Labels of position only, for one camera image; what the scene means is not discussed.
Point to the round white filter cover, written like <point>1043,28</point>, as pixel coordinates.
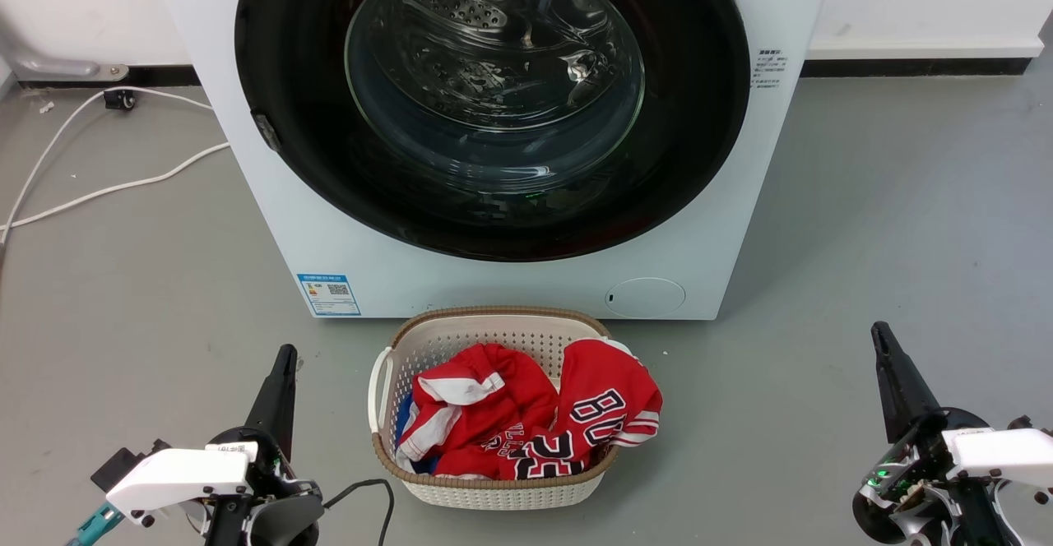
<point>646,297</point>

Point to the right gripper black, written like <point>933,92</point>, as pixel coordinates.
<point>901,488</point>

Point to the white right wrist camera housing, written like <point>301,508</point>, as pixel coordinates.
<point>1004,451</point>

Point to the white woven plastic laundry basket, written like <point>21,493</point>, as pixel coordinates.
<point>494,492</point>

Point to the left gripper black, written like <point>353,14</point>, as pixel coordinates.
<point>280,513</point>

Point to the red shorts with white trim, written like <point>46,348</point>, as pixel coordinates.
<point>494,410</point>

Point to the white front-load washing machine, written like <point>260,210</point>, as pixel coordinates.
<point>526,287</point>

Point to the grey metal floor bracket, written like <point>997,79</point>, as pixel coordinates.
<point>62,67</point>

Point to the blue energy label sticker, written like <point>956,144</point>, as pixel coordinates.
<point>328,294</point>

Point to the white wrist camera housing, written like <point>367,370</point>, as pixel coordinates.
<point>1004,451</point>
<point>177,476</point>

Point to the red basketball jersey with lettering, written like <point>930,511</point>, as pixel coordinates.
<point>605,398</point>

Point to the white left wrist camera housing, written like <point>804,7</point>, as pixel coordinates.
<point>177,476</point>

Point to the grey round washer door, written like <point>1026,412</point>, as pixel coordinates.
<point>683,159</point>

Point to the blue cloth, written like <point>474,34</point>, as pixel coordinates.
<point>405,424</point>

